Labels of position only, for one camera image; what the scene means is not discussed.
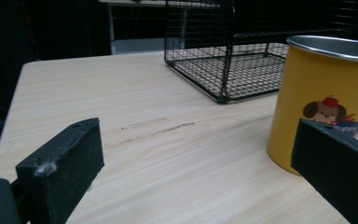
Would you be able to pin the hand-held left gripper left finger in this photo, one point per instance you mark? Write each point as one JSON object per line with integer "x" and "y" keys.
{"x": 65, "y": 161}

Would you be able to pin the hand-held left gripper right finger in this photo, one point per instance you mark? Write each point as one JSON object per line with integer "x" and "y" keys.
{"x": 335, "y": 161}

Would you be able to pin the yellow metal cup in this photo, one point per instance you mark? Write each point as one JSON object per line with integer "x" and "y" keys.
{"x": 310, "y": 84}

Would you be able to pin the white table frame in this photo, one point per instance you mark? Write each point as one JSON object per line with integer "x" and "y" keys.
{"x": 127, "y": 31}

